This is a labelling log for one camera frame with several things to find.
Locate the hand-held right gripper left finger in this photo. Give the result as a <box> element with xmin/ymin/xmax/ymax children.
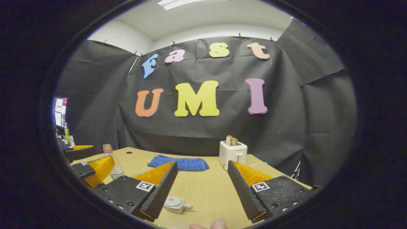
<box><xmin>95</xmin><ymin>161</ymin><xmax>178</xmax><ymax>222</ymax></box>

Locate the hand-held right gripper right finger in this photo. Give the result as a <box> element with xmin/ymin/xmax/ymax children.
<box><xmin>227</xmin><ymin>160</ymin><xmax>321</xmax><ymax>224</ymax></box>

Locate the white teacup lid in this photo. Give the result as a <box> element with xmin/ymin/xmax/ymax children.
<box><xmin>165</xmin><ymin>196</ymin><xmax>185</xmax><ymax>208</ymax></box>

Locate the white ceramic teacup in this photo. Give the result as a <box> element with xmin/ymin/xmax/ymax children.
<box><xmin>163</xmin><ymin>196</ymin><xmax>194</xmax><ymax>214</ymax></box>

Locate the clear plastic water bottle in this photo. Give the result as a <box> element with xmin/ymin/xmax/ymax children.
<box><xmin>102</xmin><ymin>144</ymin><xmax>125</xmax><ymax>180</ymax></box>

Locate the blue towel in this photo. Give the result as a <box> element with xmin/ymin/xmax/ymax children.
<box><xmin>147</xmin><ymin>155</ymin><xmax>210</xmax><ymax>171</ymax></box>

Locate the white toaster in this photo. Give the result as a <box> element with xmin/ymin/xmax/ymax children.
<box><xmin>219</xmin><ymin>141</ymin><xmax>248</xmax><ymax>170</ymax></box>

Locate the computer monitor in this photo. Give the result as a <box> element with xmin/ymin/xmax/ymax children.
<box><xmin>53</xmin><ymin>97</ymin><xmax>68</xmax><ymax>128</ymax></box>

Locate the black backdrop cloth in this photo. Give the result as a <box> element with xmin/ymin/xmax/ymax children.
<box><xmin>56</xmin><ymin>19</ymin><xmax>358</xmax><ymax>188</ymax></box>

